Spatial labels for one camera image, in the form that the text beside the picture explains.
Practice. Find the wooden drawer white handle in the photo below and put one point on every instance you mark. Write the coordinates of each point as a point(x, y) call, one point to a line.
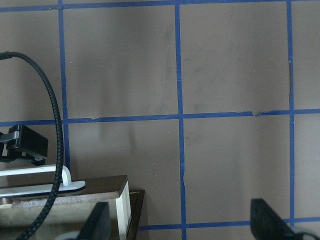
point(20, 205)

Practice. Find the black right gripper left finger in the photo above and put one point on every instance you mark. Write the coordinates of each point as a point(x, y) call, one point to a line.
point(98, 224)

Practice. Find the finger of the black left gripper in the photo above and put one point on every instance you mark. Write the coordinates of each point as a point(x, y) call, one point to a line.
point(21, 143)

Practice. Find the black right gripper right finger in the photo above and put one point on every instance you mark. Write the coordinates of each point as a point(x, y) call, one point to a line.
point(265, 223)

